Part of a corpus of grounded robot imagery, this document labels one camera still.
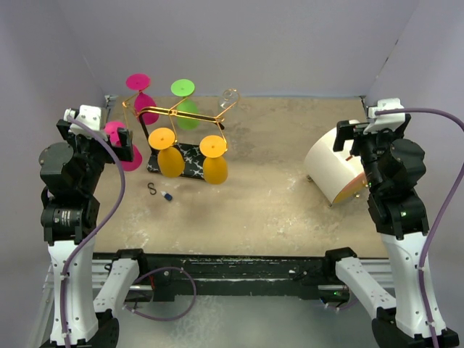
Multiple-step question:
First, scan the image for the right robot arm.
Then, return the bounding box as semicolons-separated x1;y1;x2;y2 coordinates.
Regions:
322;115;460;347

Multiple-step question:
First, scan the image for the pink wine glass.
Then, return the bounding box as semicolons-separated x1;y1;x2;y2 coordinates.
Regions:
125;73;159;125
103;121;143;172

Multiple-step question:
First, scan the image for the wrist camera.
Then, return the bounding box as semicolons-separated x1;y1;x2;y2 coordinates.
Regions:
63;104;108;141
363;98;406;134

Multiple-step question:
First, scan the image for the white cylindrical box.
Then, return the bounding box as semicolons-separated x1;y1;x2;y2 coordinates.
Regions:
304;128;367;206

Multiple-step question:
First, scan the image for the orange wine glass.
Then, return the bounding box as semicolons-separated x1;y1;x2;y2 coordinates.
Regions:
149;128;185;178
199;135;228;185

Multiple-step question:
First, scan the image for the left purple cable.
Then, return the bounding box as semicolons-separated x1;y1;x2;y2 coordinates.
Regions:
60;115;127;345

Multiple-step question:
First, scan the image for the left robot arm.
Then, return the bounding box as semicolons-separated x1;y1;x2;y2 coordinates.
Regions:
38;116;149;347

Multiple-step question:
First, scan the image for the gold wine glass rack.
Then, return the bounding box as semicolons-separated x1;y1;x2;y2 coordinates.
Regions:
122;87;241;185

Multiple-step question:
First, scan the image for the green wine glass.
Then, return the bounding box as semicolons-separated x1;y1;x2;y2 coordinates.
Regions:
170;79;199;131

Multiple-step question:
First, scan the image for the black base frame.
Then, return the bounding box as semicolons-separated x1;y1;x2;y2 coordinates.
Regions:
130;254;352;305

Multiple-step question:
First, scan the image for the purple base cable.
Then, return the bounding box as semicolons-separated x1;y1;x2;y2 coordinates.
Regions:
122;267;198;322

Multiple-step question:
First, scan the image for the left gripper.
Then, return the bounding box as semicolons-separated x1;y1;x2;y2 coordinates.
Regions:
57;120;132;193

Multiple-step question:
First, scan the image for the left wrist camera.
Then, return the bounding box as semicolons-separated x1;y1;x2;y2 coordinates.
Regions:
63;104;108;141

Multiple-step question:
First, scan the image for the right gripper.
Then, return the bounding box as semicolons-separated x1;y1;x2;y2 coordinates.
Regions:
333;118;404;191

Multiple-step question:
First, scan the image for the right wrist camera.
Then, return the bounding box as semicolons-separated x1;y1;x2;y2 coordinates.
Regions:
363;98;406;134

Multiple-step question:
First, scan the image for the small blue dropper bottle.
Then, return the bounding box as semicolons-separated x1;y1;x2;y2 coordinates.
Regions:
160;191;173;201

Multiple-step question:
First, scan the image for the black S carabiner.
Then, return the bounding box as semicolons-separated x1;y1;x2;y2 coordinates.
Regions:
147;182;157;195

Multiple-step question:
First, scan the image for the pink wine glass front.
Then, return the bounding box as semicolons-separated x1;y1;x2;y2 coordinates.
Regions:
103;121;143;172

